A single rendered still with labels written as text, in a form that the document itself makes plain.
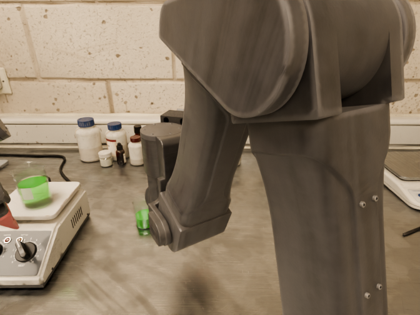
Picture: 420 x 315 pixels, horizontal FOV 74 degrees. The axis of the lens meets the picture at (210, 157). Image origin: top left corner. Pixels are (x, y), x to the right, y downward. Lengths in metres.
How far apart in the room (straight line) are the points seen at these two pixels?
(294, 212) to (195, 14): 0.12
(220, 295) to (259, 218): 0.22
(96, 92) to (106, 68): 0.09
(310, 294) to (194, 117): 0.15
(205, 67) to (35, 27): 0.95
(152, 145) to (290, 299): 0.23
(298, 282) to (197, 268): 0.35
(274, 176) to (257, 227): 0.46
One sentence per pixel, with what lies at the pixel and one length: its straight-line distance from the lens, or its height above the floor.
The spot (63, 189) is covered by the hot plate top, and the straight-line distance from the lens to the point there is 0.63.
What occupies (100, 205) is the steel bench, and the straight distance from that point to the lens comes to 0.71.
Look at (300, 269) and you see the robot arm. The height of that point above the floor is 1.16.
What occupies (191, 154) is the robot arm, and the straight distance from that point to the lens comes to 0.25.
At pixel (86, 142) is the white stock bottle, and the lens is 0.92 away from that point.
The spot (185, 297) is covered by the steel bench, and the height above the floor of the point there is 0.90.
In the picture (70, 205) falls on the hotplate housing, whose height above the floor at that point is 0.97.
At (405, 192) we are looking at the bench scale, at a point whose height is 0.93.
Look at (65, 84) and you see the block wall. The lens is 1.07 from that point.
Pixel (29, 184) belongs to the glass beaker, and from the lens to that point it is 0.56.
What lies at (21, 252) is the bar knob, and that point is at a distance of 0.55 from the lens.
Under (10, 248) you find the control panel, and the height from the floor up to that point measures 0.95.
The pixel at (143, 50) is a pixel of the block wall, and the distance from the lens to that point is 0.96.
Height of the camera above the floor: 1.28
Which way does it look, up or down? 25 degrees down
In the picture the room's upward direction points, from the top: straight up
